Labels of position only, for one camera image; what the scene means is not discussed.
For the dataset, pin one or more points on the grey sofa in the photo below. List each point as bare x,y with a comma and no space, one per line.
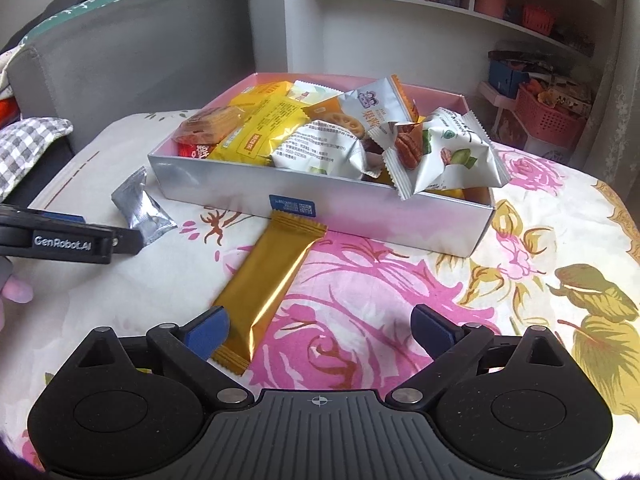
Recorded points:
150,50

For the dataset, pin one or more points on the white bookshelf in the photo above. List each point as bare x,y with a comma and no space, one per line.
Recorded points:
300,30

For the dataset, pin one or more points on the white nut print packet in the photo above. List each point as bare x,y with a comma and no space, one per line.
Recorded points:
450,155

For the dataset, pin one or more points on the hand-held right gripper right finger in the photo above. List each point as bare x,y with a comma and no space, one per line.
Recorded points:
435,330

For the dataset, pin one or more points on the clear biscuit packet red label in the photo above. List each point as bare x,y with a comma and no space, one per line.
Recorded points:
210,122

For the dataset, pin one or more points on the pale curtain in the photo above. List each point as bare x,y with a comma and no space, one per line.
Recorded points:
610,85

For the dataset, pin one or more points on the pale yellow cake packet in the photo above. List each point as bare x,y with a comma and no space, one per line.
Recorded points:
312,92

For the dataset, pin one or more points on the person's left hand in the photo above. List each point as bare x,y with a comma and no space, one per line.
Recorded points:
15,290

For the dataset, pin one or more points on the gold bar packet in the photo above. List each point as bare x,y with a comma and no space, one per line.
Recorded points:
270,280

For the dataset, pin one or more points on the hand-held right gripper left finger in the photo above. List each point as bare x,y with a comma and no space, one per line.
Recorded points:
210,335

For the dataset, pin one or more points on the large pink plastic basket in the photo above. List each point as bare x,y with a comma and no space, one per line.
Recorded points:
550,120

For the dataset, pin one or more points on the teal cushion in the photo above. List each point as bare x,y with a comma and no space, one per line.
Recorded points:
75,12

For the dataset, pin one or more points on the red and white candy packet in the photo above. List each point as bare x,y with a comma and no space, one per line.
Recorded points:
197,151

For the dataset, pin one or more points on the grey checkered pillow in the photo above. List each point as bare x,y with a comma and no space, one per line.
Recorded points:
30,155

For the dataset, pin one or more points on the yellow packet with white label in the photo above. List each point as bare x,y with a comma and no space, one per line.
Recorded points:
260,130

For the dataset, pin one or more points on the silver foil packet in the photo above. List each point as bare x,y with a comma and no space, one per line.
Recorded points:
142,205

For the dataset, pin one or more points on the blue cardboard box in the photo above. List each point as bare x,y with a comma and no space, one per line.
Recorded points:
507,80

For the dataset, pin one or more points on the small white packet orange edges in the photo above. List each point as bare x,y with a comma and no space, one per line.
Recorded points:
380,105

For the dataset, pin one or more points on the small red basket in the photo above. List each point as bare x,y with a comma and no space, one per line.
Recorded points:
539,17

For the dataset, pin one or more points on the wide gold foil packet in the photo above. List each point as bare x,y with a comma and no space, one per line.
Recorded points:
465,194

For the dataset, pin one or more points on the white packet with grey text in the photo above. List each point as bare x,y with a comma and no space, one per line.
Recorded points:
320,152

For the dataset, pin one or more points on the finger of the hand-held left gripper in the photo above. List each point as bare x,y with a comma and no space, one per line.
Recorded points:
127,241
62,218

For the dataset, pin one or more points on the pink and silver cardboard box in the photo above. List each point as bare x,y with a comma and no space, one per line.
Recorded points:
225,185

